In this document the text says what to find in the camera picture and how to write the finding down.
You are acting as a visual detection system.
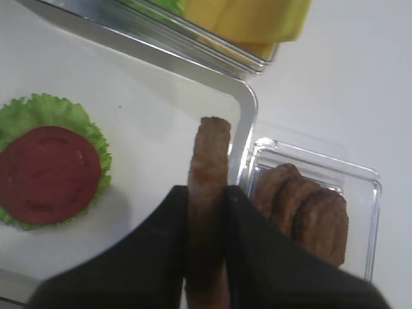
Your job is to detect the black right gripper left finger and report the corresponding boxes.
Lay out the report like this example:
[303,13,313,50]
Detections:
[28,185,187,308]

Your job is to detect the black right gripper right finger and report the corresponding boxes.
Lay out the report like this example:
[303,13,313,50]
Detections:
[225,185,389,308]

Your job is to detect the brown meat patty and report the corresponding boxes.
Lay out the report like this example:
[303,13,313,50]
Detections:
[185,117,230,308]
[292,189,349,267]
[251,164,301,220]
[272,177,322,238]

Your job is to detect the flat yellow cheese slices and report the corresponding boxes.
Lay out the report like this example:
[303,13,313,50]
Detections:
[205,35,278,62]

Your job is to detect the leaning yellow cheese slice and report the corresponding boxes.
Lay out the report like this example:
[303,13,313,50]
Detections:
[183,0,312,44]

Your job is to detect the clear lettuce cheese container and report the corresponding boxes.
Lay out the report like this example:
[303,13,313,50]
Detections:
[116,1,279,78]

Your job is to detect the clear patty tomato container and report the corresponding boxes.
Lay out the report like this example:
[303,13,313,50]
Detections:
[239,138,382,281]

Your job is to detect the red tomato slice on tray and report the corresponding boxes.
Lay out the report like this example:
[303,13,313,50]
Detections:
[1,126,102,225]

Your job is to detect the white parchment paper sheet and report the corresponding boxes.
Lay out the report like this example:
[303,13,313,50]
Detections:
[0,0,245,281]

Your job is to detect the white metal tray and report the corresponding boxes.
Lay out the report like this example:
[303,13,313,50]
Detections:
[0,0,259,305]

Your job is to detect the green lettuce leaf on tray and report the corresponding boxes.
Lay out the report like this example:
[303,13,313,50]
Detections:
[1,93,112,230]

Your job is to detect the green lettuce leaves in container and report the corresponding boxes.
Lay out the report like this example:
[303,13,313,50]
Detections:
[122,0,183,16]

